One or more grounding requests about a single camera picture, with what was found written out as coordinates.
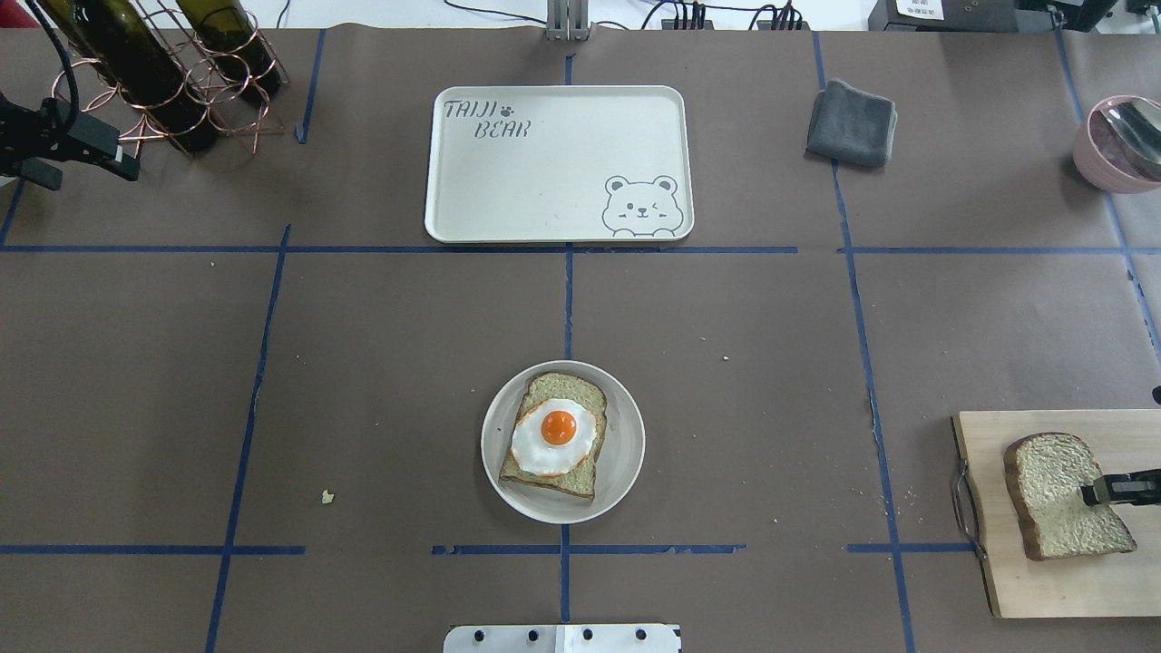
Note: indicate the white round plate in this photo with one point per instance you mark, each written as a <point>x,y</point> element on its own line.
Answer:
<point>618,466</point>

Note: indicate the fried egg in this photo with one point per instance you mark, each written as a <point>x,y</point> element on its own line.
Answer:
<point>555,437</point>

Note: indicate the white bear tray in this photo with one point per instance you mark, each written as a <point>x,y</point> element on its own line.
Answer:
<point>558,163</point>

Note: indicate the dark wine bottle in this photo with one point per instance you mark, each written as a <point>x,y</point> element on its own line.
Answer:
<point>114,33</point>
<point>224,28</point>

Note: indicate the copper wire bottle rack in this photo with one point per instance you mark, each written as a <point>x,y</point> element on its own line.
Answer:
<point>193,71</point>

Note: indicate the metal scoop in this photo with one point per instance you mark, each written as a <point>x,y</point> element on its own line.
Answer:
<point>1135,124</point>

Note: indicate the grey folded cloth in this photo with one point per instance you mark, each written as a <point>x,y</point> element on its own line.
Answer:
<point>852,125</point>

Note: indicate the bread slice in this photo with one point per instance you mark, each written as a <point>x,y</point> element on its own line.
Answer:
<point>581,482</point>
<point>1043,473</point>

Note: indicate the pink bowl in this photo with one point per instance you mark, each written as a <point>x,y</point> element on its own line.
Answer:
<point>1102,158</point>

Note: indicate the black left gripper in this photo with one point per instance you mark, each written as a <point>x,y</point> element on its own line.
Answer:
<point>20,130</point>

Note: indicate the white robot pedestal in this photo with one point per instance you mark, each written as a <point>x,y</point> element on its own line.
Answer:
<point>613,637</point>

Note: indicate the wooden cutting board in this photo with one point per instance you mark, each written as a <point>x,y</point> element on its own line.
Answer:
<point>1086,587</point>

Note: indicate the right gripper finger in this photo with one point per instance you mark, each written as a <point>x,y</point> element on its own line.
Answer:
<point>1139,489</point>

